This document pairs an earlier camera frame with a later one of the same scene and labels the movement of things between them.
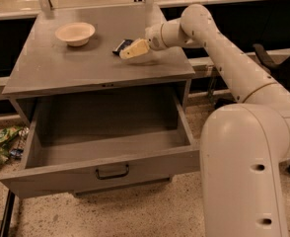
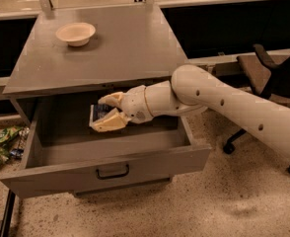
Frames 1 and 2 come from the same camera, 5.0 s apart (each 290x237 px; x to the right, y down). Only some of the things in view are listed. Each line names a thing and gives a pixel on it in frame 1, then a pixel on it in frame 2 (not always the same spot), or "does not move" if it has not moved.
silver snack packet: [23, 133] does not move
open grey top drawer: [83, 146] does not move
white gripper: [155, 38] -> [134, 105]
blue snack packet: [17, 153] does not move
